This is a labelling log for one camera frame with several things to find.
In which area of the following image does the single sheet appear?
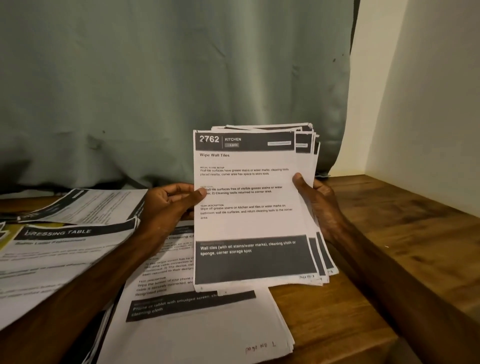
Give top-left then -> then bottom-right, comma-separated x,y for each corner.
16,187 -> 149,228

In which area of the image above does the person's left hand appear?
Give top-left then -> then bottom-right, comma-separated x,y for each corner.
135,182 -> 209,243

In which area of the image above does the pale green curtain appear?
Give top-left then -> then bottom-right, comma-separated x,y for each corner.
0,0 -> 361,195

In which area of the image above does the person's right hand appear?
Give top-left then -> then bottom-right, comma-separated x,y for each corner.
291,172 -> 350,243

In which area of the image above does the yellow patterned folder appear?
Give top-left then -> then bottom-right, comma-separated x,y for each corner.
0,225 -> 24,250

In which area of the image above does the person's left forearm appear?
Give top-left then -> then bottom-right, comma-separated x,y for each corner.
0,228 -> 162,364

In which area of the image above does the person's right forearm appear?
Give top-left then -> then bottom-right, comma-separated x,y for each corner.
330,228 -> 480,364

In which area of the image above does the Wipe Wall Tiles paper stack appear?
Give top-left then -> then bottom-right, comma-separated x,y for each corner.
192,123 -> 340,294

